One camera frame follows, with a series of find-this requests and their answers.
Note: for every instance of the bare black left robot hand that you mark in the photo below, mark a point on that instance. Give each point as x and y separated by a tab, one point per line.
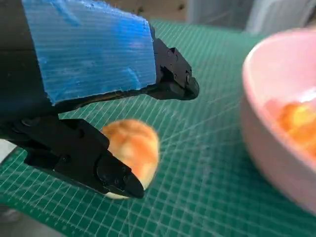
86	54

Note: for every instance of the round toy bread bun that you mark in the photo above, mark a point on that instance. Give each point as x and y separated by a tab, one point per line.
138	148

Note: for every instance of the pink bowl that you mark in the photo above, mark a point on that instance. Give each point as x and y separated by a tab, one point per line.
271	74

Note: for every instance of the orange toy croissant bread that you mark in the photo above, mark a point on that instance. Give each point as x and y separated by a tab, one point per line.
296	121

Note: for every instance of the small white mesh cabinet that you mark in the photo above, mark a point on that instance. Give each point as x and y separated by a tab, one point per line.
217	12

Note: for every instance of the green cutting mat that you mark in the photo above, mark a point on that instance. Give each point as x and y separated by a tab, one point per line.
197	172

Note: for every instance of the large white mesh cabinet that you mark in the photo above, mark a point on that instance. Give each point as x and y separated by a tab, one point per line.
284	12

